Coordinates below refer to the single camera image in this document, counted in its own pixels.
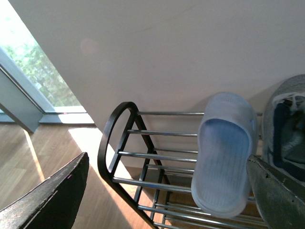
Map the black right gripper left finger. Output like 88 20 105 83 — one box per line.
0 153 89 229

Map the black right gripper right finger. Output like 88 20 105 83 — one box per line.
246 155 305 229

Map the grey knit sneaker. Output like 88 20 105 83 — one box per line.
262 74 305 184

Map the black metal shoe rack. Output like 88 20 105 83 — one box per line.
97 102 266 229

